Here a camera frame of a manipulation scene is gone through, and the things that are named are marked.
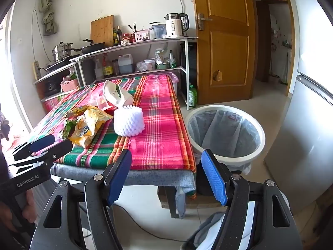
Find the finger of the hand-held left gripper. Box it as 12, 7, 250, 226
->
9, 139, 74, 174
12, 135, 56, 162

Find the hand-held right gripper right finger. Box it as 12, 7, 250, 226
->
201, 149, 303, 250

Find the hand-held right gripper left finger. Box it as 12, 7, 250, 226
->
31, 149, 133, 250

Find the green snack wrapper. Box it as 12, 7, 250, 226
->
61, 118, 77, 139

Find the yellow snack bag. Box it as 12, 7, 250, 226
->
68, 106, 114, 148

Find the clear bin liner bag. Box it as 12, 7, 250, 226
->
188, 109, 262, 175

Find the white round bin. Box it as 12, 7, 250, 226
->
185, 105, 266, 175

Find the white foam fruit net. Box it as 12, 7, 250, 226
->
114, 104, 145, 137

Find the white paper pouch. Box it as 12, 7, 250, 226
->
103, 79, 135, 109

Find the person's left hand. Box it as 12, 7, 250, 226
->
22, 188, 38, 224

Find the grey underlay cloth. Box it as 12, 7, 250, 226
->
49, 161, 197, 219

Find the pink rice bag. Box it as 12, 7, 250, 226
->
44, 96, 65, 113

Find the small black appliance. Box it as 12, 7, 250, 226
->
43, 79, 63, 97

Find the clear plastic cup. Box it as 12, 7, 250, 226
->
90, 95, 110, 110

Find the pink woven basket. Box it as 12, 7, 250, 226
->
60, 78, 79, 93

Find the narrow white metal rack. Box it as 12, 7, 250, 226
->
32, 64, 80, 102

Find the plaid blanket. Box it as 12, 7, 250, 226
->
27, 74, 197, 174

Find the black induction cooker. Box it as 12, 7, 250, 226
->
44, 58, 76, 73

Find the green plastic bottle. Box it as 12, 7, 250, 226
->
188, 84, 198, 108

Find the clear plastic bottle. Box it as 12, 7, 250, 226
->
94, 58, 103, 81

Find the steel steamer pot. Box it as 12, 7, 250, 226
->
52, 41, 74, 63

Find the red capped sauce bottle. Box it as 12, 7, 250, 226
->
102, 54, 114, 78

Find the silver refrigerator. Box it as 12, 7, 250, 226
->
263, 0, 333, 214

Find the wide white metal rack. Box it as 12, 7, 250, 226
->
71, 36, 199, 110

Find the pink lidded plastic box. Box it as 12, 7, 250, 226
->
161, 72, 180, 95

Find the plastic jug of dark liquid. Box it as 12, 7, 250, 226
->
118, 54, 134, 74

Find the black frying pan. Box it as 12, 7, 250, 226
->
70, 39, 106, 54

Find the wooden door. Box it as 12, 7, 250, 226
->
191, 0, 257, 105

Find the hanging grey green cloth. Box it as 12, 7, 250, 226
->
39, 0, 58, 36

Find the bamboo cutting board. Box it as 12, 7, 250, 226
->
90, 15, 114, 48

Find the green white packet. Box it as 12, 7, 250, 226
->
169, 50, 178, 69

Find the pink utensil holder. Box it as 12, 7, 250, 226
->
135, 30, 151, 42

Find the clear storage container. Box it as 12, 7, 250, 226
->
149, 22, 167, 40

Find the white electric kettle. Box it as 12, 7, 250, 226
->
164, 13, 189, 38

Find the wooden door frame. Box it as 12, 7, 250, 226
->
256, 0, 296, 97

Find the metal door handle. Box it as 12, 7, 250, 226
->
195, 13, 213, 31

